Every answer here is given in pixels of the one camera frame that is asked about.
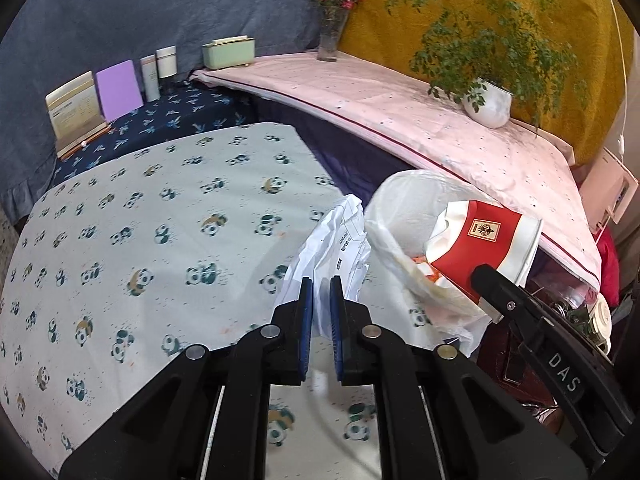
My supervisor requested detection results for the white printed paper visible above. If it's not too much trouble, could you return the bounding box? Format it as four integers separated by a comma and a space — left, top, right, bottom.
276, 194, 371, 338

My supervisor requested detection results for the white lined trash bin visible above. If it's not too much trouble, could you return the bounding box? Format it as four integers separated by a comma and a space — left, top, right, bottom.
363, 168, 542, 359

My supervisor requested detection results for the dark purple cloth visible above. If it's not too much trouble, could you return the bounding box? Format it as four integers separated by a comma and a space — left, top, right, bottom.
253, 96, 412, 206

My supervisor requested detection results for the pink patterned table cloth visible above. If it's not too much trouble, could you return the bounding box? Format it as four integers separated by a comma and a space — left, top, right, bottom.
191, 52, 601, 288

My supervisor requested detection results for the panda print table cloth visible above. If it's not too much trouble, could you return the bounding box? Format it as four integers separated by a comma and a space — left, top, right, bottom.
0, 120, 482, 480

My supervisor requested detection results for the navy leaf print cloth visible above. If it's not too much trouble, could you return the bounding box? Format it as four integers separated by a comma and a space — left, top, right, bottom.
52, 82, 258, 185

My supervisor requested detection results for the mint green tissue box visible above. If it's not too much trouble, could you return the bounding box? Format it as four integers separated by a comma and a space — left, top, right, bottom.
203, 35, 255, 70

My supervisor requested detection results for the pink white appliance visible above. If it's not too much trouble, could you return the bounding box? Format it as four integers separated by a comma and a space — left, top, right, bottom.
579, 34, 640, 233

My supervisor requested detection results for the white jar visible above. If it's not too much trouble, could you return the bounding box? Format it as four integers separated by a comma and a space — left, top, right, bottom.
155, 46, 178, 79

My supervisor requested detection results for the white tube bottle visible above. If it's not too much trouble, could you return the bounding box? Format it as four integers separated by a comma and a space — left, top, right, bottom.
140, 54, 160, 102

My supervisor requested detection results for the glass vase with pink flowers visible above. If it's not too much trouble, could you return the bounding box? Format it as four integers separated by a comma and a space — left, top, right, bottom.
311, 0, 362, 62

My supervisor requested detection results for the green plant in white pot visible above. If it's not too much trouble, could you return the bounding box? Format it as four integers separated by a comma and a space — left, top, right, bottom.
385, 0, 588, 127

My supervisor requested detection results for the blue grey sofa cover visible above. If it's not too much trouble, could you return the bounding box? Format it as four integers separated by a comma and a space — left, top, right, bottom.
1, 0, 319, 221

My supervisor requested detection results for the yellow patterned curtain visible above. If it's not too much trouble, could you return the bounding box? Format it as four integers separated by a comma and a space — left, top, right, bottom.
340, 0, 634, 164

